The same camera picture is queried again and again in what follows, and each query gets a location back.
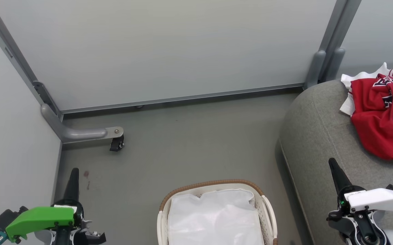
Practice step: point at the black caster wheel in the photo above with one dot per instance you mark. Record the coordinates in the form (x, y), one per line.
(116, 143)

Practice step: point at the grey rounded post bracket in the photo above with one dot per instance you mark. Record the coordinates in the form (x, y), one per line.
(337, 63)
(315, 68)

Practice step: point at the white basket liner cloth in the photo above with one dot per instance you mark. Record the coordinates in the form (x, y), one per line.
(216, 217)

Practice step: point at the white laundry basket brown rim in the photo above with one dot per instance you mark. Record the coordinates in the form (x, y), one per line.
(267, 211)

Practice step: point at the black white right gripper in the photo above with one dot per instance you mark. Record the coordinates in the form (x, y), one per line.
(376, 199)

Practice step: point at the grey partition bottom rail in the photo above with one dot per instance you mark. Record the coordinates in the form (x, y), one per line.
(216, 95)

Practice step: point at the grey double partition frame post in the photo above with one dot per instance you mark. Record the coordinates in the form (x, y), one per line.
(339, 27)

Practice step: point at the grey fabric sofa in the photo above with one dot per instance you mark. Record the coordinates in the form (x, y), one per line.
(318, 136)

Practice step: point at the grey partition foot bar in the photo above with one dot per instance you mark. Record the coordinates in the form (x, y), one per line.
(77, 133)

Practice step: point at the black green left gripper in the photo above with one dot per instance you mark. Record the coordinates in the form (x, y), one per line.
(39, 217)

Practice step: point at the red white lettered jersey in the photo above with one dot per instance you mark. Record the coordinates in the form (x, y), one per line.
(363, 76)

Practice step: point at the grey slanted partition frame post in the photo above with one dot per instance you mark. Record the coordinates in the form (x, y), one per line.
(16, 58)

